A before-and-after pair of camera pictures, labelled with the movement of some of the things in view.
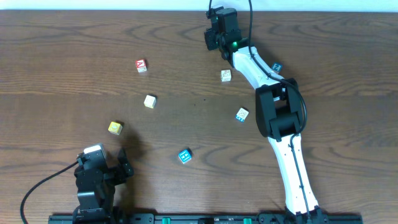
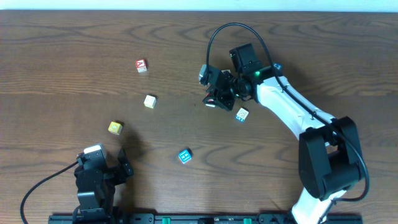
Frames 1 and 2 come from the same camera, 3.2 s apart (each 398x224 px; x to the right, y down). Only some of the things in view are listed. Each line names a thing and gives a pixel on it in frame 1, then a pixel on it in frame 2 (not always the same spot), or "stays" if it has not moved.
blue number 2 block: x=277 y=67 stays
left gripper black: x=115 y=174 stays
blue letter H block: x=185 y=156 stays
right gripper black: x=211 y=38 -> x=220 y=90
